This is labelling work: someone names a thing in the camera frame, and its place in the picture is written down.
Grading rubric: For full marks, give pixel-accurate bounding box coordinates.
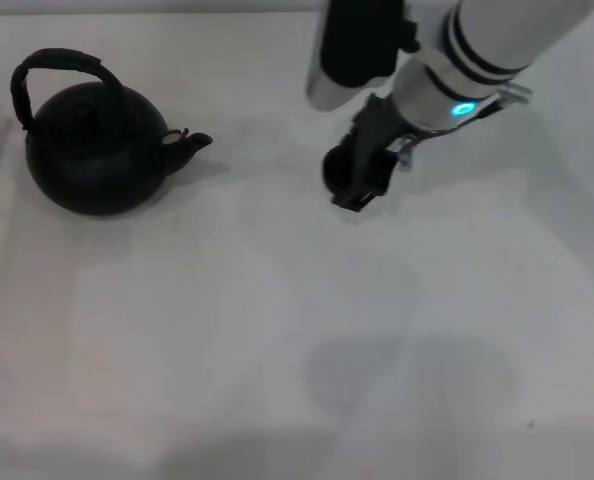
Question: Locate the black and silver cylinder module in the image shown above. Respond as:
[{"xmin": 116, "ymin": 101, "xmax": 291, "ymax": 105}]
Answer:
[{"xmin": 305, "ymin": 0, "xmax": 421, "ymax": 112}]

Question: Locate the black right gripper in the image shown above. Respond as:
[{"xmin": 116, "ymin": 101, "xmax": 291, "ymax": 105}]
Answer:
[{"xmin": 330, "ymin": 93, "xmax": 414, "ymax": 212}]

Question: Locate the small dark teacup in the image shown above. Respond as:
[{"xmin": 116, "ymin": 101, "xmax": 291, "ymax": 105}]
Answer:
[{"xmin": 321, "ymin": 144, "xmax": 358, "ymax": 197}]

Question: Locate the black round teapot with handle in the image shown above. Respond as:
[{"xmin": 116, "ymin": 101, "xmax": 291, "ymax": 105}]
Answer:
[{"xmin": 10, "ymin": 47, "xmax": 214, "ymax": 217}]

